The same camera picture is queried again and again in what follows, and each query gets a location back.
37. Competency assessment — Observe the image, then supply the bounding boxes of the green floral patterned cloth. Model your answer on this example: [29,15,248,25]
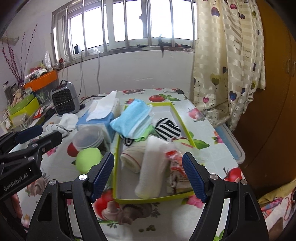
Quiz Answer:
[166,171,193,194]

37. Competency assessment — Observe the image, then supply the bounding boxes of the white towel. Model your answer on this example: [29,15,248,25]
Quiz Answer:
[135,136,169,199]

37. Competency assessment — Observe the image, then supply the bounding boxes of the blue face masks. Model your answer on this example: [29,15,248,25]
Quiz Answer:
[110,99,154,140]

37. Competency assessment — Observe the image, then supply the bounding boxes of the green microfiber cloth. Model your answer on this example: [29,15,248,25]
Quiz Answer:
[134,125,154,142]

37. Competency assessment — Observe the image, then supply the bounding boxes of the black white striped sock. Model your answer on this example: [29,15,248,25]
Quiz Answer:
[154,118,181,141]
[120,135,134,147]

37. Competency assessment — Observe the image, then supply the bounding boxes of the grey white sock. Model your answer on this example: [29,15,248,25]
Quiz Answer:
[45,123,69,138]

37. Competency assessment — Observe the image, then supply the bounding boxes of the orange printed plastic bag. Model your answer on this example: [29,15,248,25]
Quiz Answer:
[166,140,209,176]

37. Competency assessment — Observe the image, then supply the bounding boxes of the cream towel with stripes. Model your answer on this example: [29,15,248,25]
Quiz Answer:
[119,146,145,173]

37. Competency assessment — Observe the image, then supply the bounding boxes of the person's left hand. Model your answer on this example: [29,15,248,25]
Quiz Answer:
[11,194,23,218]

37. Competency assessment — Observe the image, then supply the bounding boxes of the green boxes stack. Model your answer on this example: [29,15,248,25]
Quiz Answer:
[8,94,40,126]

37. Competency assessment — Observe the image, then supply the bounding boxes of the black smartphone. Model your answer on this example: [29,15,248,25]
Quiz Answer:
[34,108,56,126]

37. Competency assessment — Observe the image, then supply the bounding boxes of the green cream jar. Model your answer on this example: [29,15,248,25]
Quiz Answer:
[75,148,102,174]

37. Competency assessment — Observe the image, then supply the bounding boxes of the clear lidded plastic jar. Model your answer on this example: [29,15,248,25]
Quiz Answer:
[72,126,109,152]

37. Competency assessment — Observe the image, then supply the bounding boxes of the grey space heater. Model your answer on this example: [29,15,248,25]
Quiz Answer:
[50,80,80,116]

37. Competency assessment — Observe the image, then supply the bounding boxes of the orange lidded storage box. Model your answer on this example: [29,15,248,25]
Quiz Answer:
[23,69,58,91]

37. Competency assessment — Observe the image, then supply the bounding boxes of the blue tissue pack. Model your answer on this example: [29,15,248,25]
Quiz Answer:
[76,91,121,143]

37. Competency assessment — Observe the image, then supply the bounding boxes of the yellow-green cardboard box tray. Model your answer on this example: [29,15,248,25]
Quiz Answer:
[112,103,198,204]

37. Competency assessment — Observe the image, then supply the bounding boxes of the purple flower branches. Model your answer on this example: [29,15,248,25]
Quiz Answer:
[1,24,38,85]

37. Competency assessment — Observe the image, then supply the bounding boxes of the heart patterned curtain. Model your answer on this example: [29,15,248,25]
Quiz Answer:
[193,1,265,131]

